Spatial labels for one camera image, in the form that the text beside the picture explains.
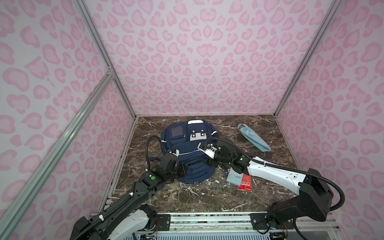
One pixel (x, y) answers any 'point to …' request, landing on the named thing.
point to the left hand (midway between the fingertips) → (189, 165)
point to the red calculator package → (246, 184)
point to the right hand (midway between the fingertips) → (204, 151)
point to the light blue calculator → (234, 177)
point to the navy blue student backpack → (183, 138)
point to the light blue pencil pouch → (254, 138)
